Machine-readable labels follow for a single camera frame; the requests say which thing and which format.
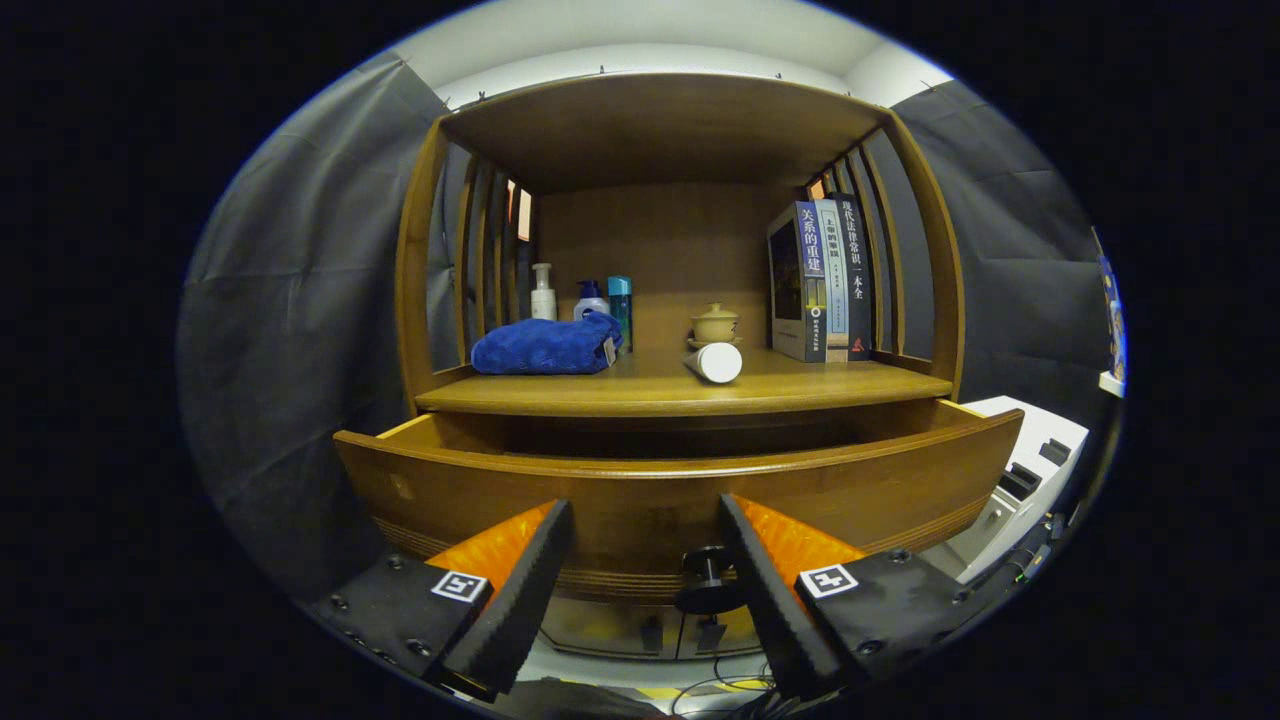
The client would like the wooden cabinet frame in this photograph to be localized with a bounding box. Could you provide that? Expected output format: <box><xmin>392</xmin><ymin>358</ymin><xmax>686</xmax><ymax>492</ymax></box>
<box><xmin>395</xmin><ymin>72</ymin><xmax>966</xmax><ymax>661</ymax></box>

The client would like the wooden countertop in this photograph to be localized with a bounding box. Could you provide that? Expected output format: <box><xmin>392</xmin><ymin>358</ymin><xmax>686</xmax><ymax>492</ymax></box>
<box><xmin>415</xmin><ymin>345</ymin><xmax>956</xmax><ymax>418</ymax></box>

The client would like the black drawer knob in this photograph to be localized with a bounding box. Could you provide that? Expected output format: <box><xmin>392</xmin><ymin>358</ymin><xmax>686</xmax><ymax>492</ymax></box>
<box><xmin>675</xmin><ymin>545</ymin><xmax>746</xmax><ymax>616</ymax></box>

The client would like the white green cleanser tube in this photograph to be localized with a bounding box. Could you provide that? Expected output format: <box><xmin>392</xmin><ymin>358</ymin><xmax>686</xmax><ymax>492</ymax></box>
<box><xmin>683</xmin><ymin>341</ymin><xmax>744</xmax><ymax>385</ymax></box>

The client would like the white appliance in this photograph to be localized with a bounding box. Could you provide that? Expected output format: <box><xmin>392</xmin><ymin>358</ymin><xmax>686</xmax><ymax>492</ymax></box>
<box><xmin>945</xmin><ymin>395</ymin><xmax>1091</xmax><ymax>586</ymax></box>

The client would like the beige lidded teacup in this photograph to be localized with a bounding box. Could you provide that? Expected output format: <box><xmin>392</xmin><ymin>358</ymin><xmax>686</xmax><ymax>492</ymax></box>
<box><xmin>692</xmin><ymin>302</ymin><xmax>741</xmax><ymax>343</ymax></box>

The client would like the grey cable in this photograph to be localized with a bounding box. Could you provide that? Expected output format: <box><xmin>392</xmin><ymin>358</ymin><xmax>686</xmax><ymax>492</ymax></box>
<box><xmin>670</xmin><ymin>650</ymin><xmax>776</xmax><ymax>716</ymax></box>

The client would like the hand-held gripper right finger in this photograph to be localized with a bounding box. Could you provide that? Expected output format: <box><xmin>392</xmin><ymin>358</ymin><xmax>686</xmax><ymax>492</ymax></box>
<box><xmin>718</xmin><ymin>492</ymin><xmax>991</xmax><ymax>701</ymax></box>

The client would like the clear blue bottle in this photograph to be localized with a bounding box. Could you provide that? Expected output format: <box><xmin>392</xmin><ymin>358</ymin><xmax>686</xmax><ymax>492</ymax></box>
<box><xmin>608</xmin><ymin>276</ymin><xmax>634</xmax><ymax>353</ymax></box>

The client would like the blue towel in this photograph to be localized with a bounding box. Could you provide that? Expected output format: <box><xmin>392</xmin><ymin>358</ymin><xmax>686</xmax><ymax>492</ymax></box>
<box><xmin>470</xmin><ymin>311</ymin><xmax>624</xmax><ymax>376</ymax></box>

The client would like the book with pale spine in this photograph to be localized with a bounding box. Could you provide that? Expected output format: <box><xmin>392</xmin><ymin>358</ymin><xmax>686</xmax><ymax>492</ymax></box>
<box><xmin>812</xmin><ymin>198</ymin><xmax>851</xmax><ymax>363</ymax></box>

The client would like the book with blue spine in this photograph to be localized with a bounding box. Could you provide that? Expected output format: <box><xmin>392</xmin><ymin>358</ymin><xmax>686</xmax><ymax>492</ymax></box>
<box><xmin>767</xmin><ymin>201</ymin><xmax>829</xmax><ymax>364</ymax></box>

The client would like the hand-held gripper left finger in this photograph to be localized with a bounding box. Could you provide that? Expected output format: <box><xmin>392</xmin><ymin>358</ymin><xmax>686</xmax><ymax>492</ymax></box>
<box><xmin>315</xmin><ymin>498</ymin><xmax>574</xmax><ymax>701</ymax></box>

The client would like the book with black spine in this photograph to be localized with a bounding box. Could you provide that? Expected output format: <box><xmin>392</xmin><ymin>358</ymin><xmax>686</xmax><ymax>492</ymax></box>
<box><xmin>832</xmin><ymin>192</ymin><xmax>874</xmax><ymax>362</ymax></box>

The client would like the wooden drawer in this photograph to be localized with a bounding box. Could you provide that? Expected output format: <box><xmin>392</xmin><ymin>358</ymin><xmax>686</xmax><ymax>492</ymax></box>
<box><xmin>333</xmin><ymin>398</ymin><xmax>1026</xmax><ymax>606</ymax></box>

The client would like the black backdrop cloth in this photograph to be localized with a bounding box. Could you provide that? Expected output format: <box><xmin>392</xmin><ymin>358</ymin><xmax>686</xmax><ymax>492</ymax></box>
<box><xmin>178</xmin><ymin>50</ymin><xmax>1116</xmax><ymax>601</ymax></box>

